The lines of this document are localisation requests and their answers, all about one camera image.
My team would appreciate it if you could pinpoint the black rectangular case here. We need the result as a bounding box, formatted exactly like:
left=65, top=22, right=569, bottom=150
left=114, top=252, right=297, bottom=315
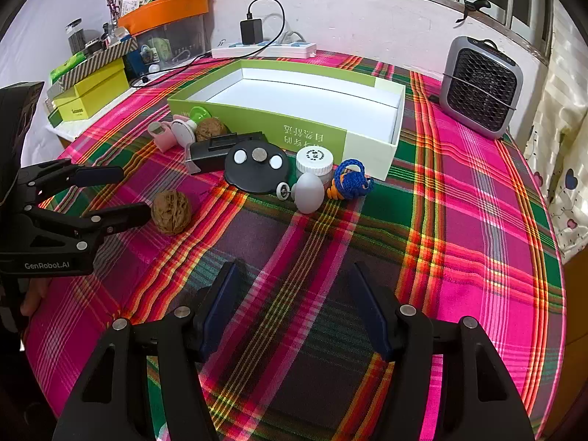
left=186, top=132, right=268, bottom=175

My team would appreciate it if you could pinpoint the clear bin with orange lid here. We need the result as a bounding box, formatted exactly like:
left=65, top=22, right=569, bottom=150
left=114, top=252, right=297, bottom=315
left=117, top=0, right=210, bottom=69

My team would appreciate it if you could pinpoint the black charger cable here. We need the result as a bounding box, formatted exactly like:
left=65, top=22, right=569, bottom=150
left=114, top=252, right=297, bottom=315
left=130, top=0, right=286, bottom=89

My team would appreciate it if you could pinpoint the person's left hand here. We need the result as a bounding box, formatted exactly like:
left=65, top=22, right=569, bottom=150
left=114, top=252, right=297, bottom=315
left=20, top=280, right=47, bottom=318

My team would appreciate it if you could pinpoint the glass jar with black lid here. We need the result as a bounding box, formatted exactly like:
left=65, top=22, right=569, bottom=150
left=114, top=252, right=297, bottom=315
left=67, top=18, right=86, bottom=54

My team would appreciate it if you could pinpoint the black charger adapter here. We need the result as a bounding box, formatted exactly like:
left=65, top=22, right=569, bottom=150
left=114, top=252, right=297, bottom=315
left=240, top=19, right=263, bottom=45

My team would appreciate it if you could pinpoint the white egg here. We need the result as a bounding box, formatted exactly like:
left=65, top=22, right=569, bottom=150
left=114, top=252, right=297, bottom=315
left=293, top=172, right=325, bottom=214

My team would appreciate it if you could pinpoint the yellow-green shoebox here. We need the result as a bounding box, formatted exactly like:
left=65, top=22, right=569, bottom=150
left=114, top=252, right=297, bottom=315
left=50, top=57, right=132, bottom=123

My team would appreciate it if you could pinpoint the pink plastic holder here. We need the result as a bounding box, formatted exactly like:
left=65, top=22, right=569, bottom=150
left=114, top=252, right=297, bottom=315
left=148, top=118, right=196, bottom=151

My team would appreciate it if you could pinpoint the blue and orange rope toy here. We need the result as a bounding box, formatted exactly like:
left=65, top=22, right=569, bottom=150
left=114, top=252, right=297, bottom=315
left=327, top=160, right=375, bottom=200

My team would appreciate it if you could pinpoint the white power strip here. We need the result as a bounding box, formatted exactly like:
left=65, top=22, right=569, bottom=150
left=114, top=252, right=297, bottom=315
left=211, top=41, right=318, bottom=60

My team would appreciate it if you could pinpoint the cream patterned curtain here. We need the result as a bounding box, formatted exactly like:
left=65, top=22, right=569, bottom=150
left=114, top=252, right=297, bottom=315
left=524, top=4, right=588, bottom=263

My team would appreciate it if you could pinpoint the black clip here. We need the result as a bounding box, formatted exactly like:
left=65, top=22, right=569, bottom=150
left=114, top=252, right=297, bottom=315
left=455, top=0, right=492, bottom=24

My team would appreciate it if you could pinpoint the green and white cardboard box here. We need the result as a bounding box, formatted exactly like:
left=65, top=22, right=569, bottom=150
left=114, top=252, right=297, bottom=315
left=166, top=59, right=406, bottom=180

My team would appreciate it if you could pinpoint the pink plaid tablecloth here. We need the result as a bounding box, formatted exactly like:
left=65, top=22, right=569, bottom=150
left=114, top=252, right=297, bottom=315
left=23, top=48, right=569, bottom=441

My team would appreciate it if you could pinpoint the brown walnut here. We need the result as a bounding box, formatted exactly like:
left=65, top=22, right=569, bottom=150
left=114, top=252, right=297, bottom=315
left=195, top=118, right=229, bottom=143
left=151, top=190, right=193, bottom=236

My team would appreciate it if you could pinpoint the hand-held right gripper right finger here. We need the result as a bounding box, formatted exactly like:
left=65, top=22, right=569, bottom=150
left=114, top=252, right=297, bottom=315
left=349, top=262, right=536, bottom=441

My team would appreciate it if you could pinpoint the black round caster base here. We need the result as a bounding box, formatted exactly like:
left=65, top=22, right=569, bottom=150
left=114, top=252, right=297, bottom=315
left=224, top=142, right=293, bottom=201

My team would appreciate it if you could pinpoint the striped cardboard box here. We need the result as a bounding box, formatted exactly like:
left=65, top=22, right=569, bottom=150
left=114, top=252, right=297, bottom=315
left=48, top=38, right=139, bottom=98

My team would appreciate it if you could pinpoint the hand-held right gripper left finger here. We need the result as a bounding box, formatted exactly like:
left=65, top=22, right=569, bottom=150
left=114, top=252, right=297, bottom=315
left=53, top=261, right=241, bottom=441

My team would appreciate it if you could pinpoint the green packet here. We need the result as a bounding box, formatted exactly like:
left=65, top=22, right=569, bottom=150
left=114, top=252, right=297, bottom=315
left=50, top=52, right=88, bottom=80

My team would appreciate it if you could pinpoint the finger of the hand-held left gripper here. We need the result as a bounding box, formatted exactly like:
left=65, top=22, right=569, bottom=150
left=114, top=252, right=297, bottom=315
left=23, top=202, right=152, bottom=251
left=17, top=159, right=125, bottom=208

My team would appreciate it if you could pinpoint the grey desk fan heater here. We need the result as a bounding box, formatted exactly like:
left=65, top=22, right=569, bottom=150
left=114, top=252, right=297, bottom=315
left=438, top=36, right=524, bottom=141

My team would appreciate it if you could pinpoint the white round jar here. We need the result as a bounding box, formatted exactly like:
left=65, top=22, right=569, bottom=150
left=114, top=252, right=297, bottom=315
left=295, top=144, right=332, bottom=180

